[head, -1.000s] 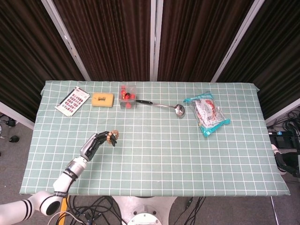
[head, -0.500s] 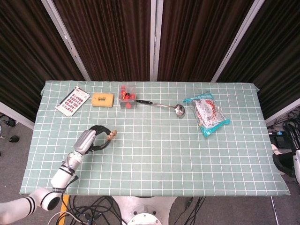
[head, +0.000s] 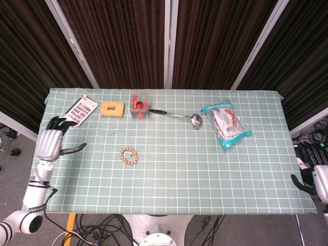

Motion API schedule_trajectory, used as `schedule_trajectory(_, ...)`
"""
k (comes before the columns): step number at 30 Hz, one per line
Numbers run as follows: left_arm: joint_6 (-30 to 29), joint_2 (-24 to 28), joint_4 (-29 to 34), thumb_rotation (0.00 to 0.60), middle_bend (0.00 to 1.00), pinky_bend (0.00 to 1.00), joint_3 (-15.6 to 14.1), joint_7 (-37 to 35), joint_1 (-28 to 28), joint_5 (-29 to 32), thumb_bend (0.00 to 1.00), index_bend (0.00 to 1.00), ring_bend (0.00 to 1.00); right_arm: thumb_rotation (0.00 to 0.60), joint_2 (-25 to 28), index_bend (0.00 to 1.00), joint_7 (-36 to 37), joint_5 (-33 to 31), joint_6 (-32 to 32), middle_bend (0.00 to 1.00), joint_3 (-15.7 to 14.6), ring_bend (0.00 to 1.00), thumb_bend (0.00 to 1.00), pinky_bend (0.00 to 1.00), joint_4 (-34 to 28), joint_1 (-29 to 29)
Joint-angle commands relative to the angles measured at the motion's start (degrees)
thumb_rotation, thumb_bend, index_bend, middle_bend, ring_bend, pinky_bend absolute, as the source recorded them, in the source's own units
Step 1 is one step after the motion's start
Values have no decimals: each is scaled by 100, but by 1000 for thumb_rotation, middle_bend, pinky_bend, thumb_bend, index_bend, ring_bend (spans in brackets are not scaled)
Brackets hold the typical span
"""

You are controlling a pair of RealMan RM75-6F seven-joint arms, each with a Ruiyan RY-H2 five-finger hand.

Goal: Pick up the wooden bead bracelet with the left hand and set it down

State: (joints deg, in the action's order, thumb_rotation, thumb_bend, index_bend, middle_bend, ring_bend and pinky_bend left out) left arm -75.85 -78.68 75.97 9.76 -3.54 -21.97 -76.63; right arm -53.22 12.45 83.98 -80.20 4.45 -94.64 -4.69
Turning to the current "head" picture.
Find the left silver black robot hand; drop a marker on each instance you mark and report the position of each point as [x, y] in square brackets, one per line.
[48, 143]

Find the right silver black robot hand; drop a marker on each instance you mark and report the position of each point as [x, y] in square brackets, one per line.
[321, 179]

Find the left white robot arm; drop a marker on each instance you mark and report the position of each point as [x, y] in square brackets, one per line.
[34, 196]

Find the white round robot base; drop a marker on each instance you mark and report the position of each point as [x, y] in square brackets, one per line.
[157, 230]

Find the black power strip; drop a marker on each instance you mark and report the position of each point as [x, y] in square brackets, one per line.
[323, 145]

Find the black caster wheel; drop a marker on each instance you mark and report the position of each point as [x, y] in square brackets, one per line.
[15, 151]

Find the white card with red stamps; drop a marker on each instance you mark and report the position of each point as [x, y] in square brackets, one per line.
[82, 109]

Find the metal table leg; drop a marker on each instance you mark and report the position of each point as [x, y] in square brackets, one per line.
[300, 230]

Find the yellow sponge block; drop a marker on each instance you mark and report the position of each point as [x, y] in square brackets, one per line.
[116, 110]

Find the dark brown partition panel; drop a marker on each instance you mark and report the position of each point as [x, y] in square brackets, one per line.
[118, 43]
[28, 64]
[217, 43]
[299, 64]

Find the yellow floor tape strip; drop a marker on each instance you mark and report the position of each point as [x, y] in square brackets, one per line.
[71, 224]

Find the clear box with red pieces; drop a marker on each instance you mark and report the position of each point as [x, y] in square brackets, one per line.
[139, 109]

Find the teal clear snack bag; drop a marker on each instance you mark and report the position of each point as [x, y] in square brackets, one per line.
[226, 123]

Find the green checked tablecloth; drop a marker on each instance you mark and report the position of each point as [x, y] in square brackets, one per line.
[179, 174]

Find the grey aluminium frame post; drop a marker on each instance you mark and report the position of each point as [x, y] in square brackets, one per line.
[74, 48]
[258, 48]
[170, 43]

